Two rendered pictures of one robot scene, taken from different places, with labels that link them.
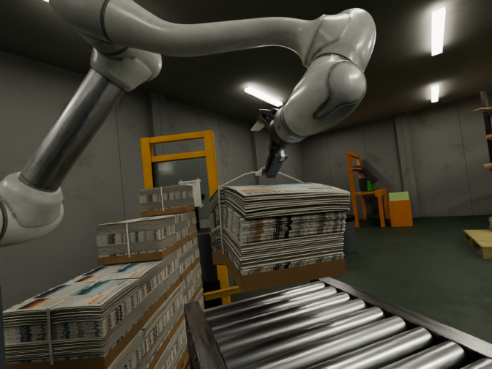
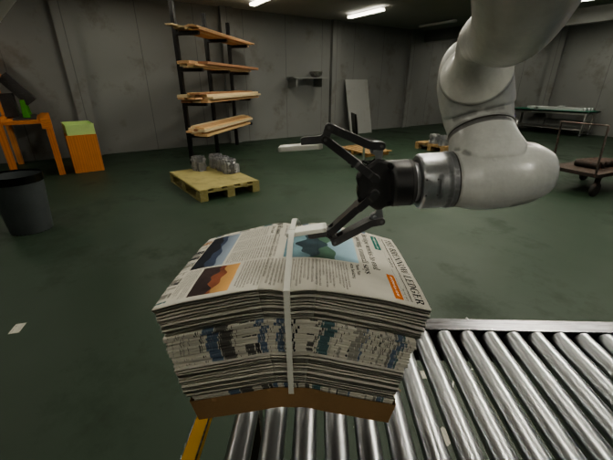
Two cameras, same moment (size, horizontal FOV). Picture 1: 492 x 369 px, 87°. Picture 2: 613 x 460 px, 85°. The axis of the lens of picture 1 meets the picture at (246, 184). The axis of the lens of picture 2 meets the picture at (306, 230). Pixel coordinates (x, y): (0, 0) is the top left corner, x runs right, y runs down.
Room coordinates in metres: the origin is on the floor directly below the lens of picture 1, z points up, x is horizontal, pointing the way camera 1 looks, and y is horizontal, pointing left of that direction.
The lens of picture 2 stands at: (0.58, 0.44, 1.45)
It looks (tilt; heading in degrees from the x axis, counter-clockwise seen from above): 24 degrees down; 291
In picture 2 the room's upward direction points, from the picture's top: straight up
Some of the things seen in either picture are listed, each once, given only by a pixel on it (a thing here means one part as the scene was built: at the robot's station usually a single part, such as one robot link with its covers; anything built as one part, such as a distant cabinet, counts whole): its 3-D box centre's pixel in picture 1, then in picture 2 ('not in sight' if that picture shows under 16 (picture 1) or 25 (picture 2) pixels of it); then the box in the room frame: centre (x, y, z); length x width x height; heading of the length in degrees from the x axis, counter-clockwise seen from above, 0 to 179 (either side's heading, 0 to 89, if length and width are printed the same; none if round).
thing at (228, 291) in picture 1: (261, 283); (215, 381); (0.98, -0.02, 0.81); 0.43 x 0.03 x 0.02; 109
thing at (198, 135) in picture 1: (177, 138); not in sight; (2.65, 0.66, 1.82); 0.75 x 0.06 x 0.06; 88
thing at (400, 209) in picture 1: (379, 186); (42, 109); (7.26, -3.75, 1.03); 1.63 x 1.42 x 2.06; 144
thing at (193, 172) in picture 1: (182, 189); not in sight; (2.67, 0.66, 1.27); 0.57 x 0.01 x 0.65; 88
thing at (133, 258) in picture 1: (140, 252); not in sight; (1.63, 0.70, 0.86); 0.38 x 0.29 x 0.04; 88
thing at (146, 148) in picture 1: (154, 227); not in sight; (2.66, 0.99, 0.92); 0.09 x 0.09 x 1.85; 88
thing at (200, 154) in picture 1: (179, 157); not in sight; (2.65, 0.66, 1.62); 0.75 x 0.06 x 0.06; 88
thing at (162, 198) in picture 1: (174, 262); not in sight; (2.21, 0.68, 0.65); 0.39 x 0.30 x 1.29; 88
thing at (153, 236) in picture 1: (139, 239); not in sight; (1.63, 0.70, 0.95); 0.38 x 0.29 x 0.23; 88
